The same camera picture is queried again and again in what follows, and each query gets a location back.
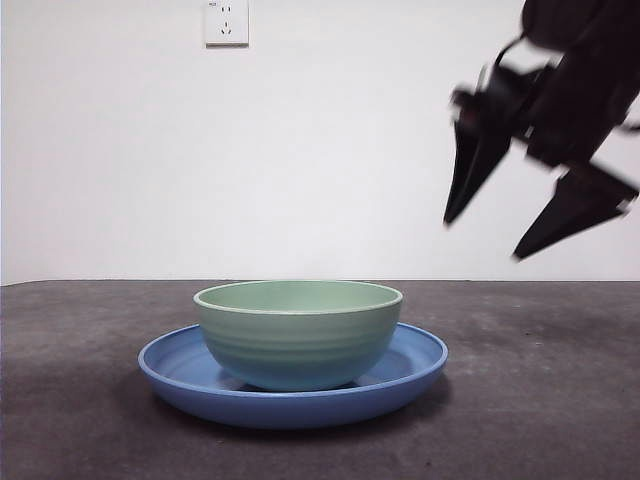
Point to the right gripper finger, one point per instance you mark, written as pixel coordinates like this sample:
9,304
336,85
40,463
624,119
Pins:
575,210
475,170

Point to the green ribbed bowl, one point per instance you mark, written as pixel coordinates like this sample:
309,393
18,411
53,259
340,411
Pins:
300,350

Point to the blue round plate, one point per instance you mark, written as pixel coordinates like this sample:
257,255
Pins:
290,410

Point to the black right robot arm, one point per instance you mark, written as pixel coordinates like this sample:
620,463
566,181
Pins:
580,75

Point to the white wall socket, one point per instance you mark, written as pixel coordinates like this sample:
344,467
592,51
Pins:
227,25

